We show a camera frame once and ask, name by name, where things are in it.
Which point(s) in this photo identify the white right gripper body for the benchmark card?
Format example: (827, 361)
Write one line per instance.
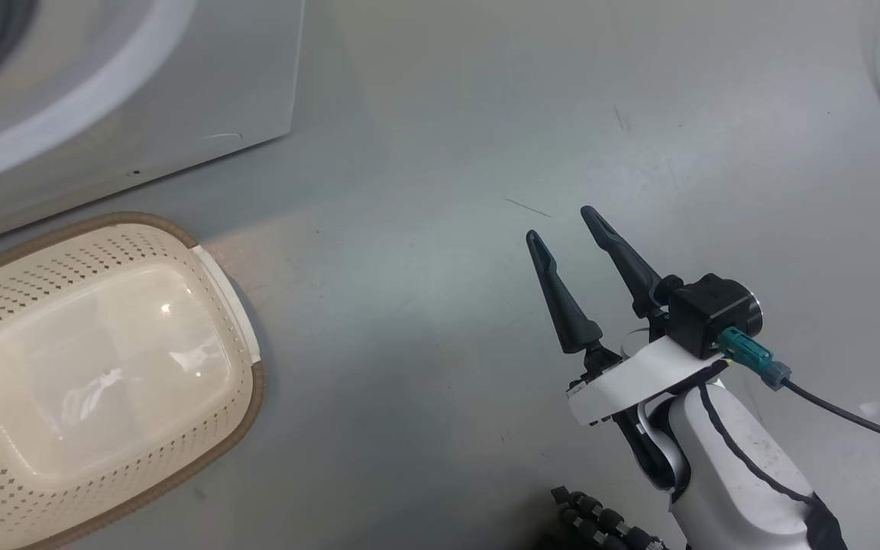
(631, 378)

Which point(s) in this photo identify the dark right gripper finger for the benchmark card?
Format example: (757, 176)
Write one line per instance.
(562, 305)
(623, 260)

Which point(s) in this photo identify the white front-load washing machine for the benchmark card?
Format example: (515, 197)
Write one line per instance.
(241, 69)

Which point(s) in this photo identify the cream perforated laundry basket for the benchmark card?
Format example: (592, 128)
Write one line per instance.
(104, 382)

